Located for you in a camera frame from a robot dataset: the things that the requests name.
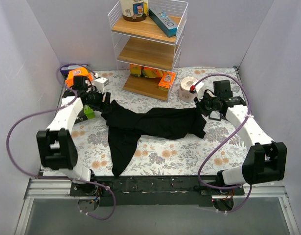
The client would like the black floral print t-shirt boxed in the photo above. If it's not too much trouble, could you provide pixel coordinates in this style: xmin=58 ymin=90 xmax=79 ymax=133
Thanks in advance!
xmin=101 ymin=100 xmax=207 ymax=177

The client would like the white wire wooden shelf rack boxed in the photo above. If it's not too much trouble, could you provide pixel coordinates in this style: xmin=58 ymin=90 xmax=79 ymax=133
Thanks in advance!
xmin=108 ymin=0 xmax=188 ymax=101

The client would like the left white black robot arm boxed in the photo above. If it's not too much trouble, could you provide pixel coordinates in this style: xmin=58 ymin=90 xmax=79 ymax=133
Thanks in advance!
xmin=36 ymin=92 xmax=112 ymax=196

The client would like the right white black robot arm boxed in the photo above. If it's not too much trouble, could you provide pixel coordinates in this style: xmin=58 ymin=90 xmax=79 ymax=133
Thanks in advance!
xmin=194 ymin=94 xmax=287 ymax=195

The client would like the black green product box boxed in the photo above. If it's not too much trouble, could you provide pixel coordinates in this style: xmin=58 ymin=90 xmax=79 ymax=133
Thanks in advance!
xmin=75 ymin=105 xmax=95 ymax=124

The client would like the toilet paper roll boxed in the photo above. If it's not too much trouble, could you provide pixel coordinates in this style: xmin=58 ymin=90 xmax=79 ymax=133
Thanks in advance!
xmin=179 ymin=76 xmax=198 ymax=102

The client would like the orange box on mat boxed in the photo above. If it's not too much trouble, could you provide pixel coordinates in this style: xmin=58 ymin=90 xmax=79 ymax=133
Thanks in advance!
xmin=65 ymin=67 xmax=93 ymax=88

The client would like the yellow green sponge pack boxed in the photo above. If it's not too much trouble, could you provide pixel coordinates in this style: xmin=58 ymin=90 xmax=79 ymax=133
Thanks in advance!
xmin=130 ymin=64 xmax=143 ymax=77

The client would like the orange card box on shelf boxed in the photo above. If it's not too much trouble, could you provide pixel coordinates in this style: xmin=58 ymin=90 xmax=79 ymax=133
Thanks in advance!
xmin=158 ymin=71 xmax=176 ymax=91

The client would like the floral patterned table mat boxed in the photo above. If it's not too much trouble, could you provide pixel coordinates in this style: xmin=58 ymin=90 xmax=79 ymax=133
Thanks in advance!
xmin=71 ymin=68 xmax=247 ymax=176

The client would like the teal rectangular box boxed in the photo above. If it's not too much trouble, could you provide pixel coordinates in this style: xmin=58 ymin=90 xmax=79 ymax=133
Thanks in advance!
xmin=149 ymin=6 xmax=178 ymax=38

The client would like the cream brown cartoon canister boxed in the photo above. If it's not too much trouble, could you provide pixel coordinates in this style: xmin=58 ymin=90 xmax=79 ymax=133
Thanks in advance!
xmin=120 ymin=0 xmax=148 ymax=22

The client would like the black frame left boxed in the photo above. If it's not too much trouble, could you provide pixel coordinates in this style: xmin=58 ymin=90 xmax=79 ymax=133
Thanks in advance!
xmin=208 ymin=111 xmax=227 ymax=121

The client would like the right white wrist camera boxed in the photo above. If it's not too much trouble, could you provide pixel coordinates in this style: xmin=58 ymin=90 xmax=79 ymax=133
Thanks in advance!
xmin=189 ymin=82 xmax=205 ymax=99

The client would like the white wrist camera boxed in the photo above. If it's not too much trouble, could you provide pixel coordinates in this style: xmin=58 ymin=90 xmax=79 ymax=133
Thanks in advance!
xmin=92 ymin=77 xmax=109 ymax=93
xmin=189 ymin=82 xmax=205 ymax=99

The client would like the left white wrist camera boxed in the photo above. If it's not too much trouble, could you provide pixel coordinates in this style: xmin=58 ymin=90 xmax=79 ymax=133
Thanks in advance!
xmin=92 ymin=77 xmax=109 ymax=93

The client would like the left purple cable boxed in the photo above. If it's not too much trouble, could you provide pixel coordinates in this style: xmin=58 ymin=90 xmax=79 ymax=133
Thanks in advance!
xmin=6 ymin=64 xmax=116 ymax=220

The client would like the purple cable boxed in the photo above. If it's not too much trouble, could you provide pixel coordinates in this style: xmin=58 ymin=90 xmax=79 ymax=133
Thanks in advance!
xmin=194 ymin=73 xmax=253 ymax=214
xmin=6 ymin=64 xmax=116 ymax=220

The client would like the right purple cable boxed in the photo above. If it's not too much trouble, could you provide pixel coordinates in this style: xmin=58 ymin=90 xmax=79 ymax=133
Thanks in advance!
xmin=194 ymin=73 xmax=253 ymax=214

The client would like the purple box at wall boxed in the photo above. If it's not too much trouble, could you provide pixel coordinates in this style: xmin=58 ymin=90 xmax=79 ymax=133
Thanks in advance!
xmin=60 ymin=64 xmax=89 ymax=76

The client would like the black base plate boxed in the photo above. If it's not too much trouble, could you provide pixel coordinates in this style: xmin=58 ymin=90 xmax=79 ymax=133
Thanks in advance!
xmin=69 ymin=175 xmax=231 ymax=207

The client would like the aluminium rail frame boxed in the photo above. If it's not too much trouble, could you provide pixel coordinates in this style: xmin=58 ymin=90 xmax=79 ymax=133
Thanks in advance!
xmin=15 ymin=179 xmax=300 ymax=235

